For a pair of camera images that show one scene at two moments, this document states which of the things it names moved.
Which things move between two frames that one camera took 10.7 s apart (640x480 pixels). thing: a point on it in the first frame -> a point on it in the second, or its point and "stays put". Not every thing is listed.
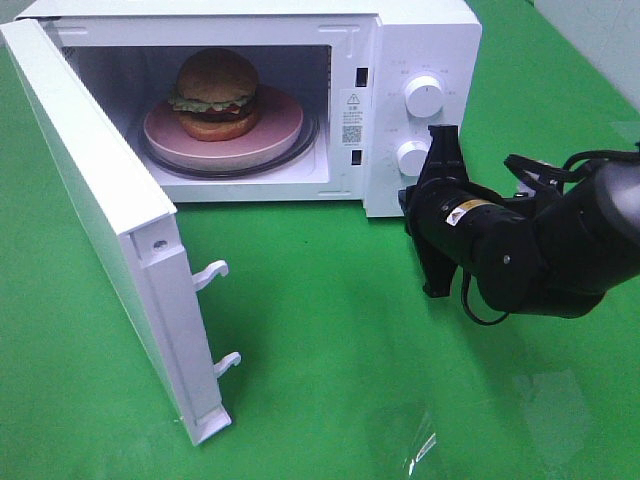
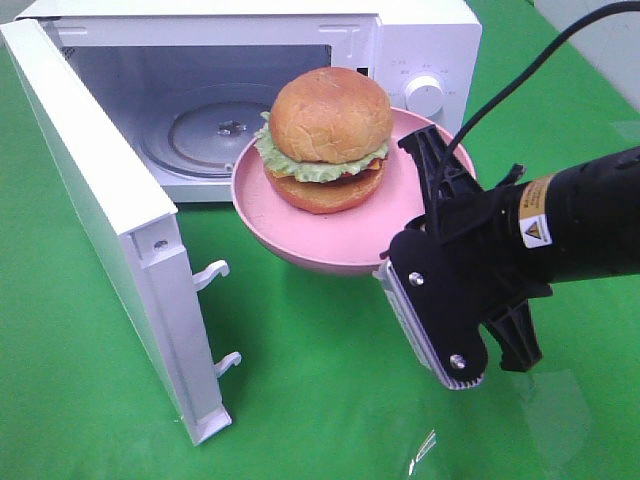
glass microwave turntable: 304,148 -> 200,138
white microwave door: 133,230 stays put
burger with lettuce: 215,97 -> 324,140
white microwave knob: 423,96 stays put
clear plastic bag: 428,445 stays put
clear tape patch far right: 555,409 stays put
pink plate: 278,127 -> 338,242
